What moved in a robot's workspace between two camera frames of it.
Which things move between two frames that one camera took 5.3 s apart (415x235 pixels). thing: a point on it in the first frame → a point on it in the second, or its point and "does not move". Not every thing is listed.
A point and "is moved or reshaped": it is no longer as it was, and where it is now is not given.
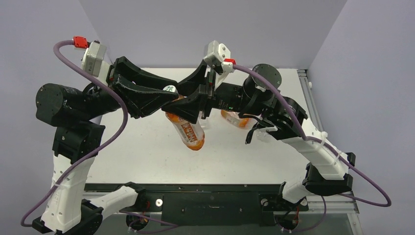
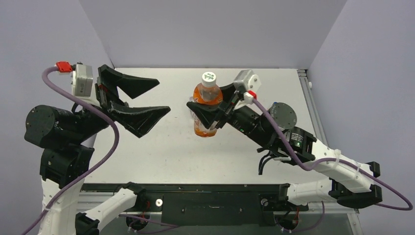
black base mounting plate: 181,205 does not move
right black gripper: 209,96 → 227,108
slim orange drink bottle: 191,134 is moved or reshaped
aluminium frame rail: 303,78 does not move
